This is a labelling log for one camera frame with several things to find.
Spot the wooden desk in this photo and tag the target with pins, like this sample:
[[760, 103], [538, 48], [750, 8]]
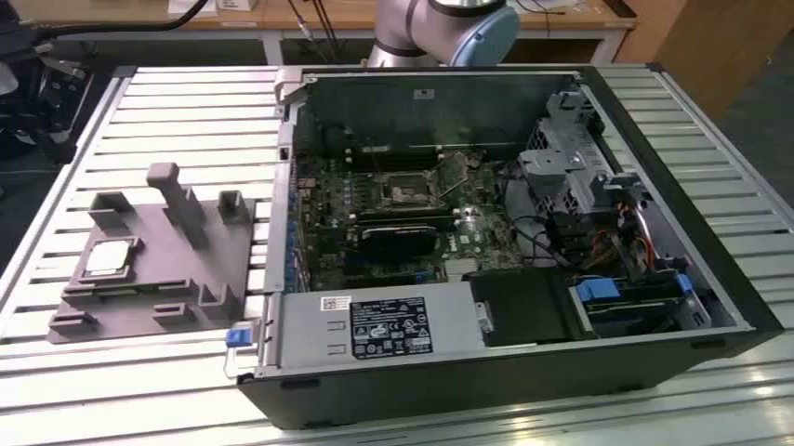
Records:
[[558, 18]]

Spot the small silver heatsink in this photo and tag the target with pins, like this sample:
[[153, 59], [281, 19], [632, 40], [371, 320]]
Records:
[[464, 269]]

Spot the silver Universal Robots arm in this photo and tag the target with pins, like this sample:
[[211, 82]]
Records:
[[404, 23]]

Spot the black graphics card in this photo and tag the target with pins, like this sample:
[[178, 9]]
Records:
[[397, 241]]

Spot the CPU socket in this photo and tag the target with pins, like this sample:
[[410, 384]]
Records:
[[406, 190]]

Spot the blue plastic tab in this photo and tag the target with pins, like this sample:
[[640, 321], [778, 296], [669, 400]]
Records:
[[684, 284]]

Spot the black plastic shroud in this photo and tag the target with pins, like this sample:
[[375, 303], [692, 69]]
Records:
[[528, 306]]

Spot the black RAM stick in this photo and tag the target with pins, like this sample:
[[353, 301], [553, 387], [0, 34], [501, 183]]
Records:
[[404, 213], [406, 223]]

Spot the brown wooden cabinet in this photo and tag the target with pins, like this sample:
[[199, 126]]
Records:
[[726, 46]]

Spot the small white box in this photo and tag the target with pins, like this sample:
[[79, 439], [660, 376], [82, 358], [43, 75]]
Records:
[[237, 4]]

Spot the grey metal drive cage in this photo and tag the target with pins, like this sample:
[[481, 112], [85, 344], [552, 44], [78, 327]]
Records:
[[558, 162]]

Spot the grey power supply with label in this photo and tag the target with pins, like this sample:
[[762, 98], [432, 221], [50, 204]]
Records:
[[310, 320]]

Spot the silver CPU with green edge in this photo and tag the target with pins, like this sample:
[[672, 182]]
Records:
[[109, 258]]

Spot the blue case latch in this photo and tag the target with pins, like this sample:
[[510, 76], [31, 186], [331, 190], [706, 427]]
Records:
[[241, 337]]

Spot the grey parts rack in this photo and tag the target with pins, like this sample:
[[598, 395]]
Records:
[[181, 260]]

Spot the green motherboard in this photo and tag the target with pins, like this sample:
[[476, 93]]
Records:
[[484, 232]]

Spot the hard disk in blue carrier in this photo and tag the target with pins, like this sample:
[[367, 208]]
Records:
[[596, 290]]

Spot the black open PC case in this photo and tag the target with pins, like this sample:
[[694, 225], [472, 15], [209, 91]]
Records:
[[434, 395]]

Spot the green RAM stick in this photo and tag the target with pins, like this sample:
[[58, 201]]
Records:
[[125, 292]]

